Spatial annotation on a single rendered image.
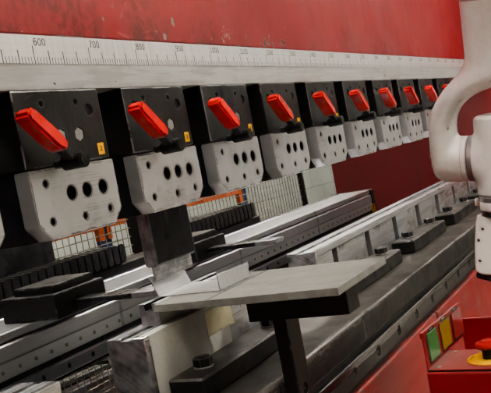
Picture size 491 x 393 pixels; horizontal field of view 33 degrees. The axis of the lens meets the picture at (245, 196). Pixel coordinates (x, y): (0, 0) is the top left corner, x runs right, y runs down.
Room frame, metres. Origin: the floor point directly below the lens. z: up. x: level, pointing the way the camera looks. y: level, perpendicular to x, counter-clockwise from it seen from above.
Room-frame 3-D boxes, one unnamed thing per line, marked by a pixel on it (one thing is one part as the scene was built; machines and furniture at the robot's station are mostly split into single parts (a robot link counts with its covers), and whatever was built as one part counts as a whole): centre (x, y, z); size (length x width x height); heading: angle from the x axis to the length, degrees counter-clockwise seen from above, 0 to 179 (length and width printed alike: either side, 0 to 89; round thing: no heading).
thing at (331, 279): (1.09, -0.01, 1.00); 0.26 x 0.18 x 0.01; 62
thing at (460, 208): (2.37, -0.59, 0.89); 0.30 x 0.05 x 0.03; 152
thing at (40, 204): (0.96, 0.22, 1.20); 0.15 x 0.09 x 0.17; 152
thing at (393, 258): (1.67, -0.22, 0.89); 0.30 x 0.05 x 0.03; 152
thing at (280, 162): (1.49, -0.06, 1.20); 0.15 x 0.09 x 0.17; 152
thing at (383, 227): (2.27, -0.48, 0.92); 1.67 x 0.06 x 0.10; 152
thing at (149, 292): (1.24, 0.26, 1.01); 0.26 x 0.12 x 0.05; 62
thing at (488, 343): (1.29, -0.33, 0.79); 0.04 x 0.04 x 0.04
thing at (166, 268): (1.16, 0.12, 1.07); 0.10 x 0.02 x 0.10; 152
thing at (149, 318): (1.18, 0.11, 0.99); 0.20 x 0.03 x 0.03; 152
